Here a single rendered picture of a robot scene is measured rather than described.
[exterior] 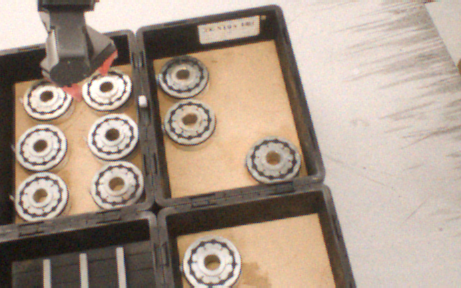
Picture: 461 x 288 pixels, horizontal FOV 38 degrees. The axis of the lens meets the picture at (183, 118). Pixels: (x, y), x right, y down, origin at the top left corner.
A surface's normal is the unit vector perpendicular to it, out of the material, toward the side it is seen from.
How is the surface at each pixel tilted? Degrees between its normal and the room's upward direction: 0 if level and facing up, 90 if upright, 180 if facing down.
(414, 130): 0
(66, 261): 0
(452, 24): 0
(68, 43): 19
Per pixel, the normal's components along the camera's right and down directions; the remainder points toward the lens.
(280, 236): -0.10, -0.50
